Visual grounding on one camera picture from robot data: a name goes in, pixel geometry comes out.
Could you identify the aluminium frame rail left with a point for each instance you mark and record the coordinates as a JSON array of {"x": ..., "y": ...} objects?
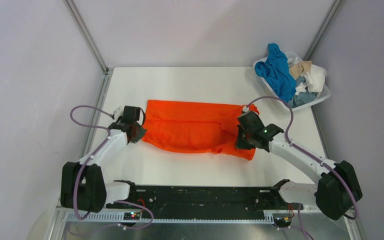
[{"x": 101, "y": 81}]

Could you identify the controller board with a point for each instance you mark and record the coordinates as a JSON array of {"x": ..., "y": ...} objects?
[
  {"x": 282, "y": 222},
  {"x": 131, "y": 216}
]

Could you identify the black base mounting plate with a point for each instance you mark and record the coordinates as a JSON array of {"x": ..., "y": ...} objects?
[{"x": 207, "y": 202}]

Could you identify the left controller board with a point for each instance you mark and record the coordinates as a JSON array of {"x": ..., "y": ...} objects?
[{"x": 131, "y": 216}]

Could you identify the beige t shirt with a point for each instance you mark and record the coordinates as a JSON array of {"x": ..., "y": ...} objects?
[{"x": 300, "y": 68}]

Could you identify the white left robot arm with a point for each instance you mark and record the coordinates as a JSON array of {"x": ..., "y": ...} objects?
[{"x": 83, "y": 186}]

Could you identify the right controller board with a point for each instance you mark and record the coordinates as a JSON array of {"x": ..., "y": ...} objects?
[{"x": 282, "y": 222}]

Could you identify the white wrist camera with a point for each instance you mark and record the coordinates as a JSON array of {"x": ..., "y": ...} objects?
[
  {"x": 245, "y": 110},
  {"x": 117, "y": 113}
]

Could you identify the orange t shirt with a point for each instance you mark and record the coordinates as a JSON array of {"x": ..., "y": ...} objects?
[{"x": 194, "y": 127}]

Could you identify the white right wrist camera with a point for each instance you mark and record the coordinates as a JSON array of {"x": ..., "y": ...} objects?
[{"x": 245, "y": 110}]

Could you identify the grey-blue t shirt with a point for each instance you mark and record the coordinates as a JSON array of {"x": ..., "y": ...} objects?
[{"x": 301, "y": 94}]

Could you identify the blue t shirt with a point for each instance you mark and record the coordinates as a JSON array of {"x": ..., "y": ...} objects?
[{"x": 275, "y": 70}]

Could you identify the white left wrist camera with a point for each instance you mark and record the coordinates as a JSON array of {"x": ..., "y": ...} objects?
[{"x": 117, "y": 113}]

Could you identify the white slotted cable duct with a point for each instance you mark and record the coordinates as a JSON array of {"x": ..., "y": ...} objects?
[{"x": 117, "y": 217}]

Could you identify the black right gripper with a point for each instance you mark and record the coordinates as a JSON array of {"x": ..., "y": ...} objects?
[{"x": 239, "y": 144}]

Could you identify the white t shirt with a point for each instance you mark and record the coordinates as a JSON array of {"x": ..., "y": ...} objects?
[{"x": 315, "y": 78}]

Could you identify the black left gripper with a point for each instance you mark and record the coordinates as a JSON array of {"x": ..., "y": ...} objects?
[{"x": 141, "y": 133}]

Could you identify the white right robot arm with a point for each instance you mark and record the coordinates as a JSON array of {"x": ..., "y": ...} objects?
[{"x": 335, "y": 187}]

